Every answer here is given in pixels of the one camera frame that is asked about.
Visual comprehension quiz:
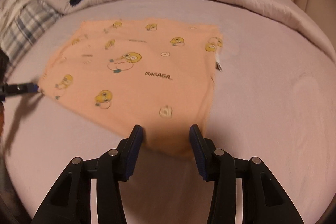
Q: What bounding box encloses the peach cartoon duck garment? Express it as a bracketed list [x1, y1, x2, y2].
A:
[39, 18, 223, 157]

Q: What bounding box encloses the plaid blue white pillow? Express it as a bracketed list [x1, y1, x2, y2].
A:
[1, 0, 62, 79]

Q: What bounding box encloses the pink bed sheet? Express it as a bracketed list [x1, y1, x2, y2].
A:
[2, 0, 335, 223]

